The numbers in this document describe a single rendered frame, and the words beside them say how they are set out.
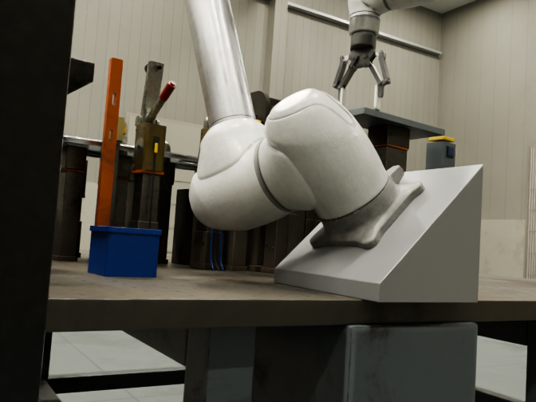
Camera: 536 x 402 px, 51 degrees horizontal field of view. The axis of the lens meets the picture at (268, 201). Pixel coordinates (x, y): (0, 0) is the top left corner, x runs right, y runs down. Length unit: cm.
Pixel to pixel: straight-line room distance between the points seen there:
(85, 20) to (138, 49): 102
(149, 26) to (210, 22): 1007
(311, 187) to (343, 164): 7
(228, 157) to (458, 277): 47
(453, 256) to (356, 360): 25
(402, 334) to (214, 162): 47
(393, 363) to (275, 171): 38
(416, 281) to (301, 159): 28
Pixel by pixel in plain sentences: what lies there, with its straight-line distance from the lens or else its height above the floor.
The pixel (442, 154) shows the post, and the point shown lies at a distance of 192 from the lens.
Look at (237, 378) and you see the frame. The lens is 87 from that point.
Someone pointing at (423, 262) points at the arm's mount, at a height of 76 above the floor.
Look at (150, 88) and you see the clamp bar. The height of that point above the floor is 114.
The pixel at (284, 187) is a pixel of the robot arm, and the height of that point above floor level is 88.
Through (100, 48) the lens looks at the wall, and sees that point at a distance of 1092.
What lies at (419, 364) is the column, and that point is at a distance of 102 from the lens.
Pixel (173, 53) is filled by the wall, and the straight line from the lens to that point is 1137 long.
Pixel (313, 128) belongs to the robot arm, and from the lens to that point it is 97.
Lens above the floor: 78
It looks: 4 degrees up
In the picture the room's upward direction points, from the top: 4 degrees clockwise
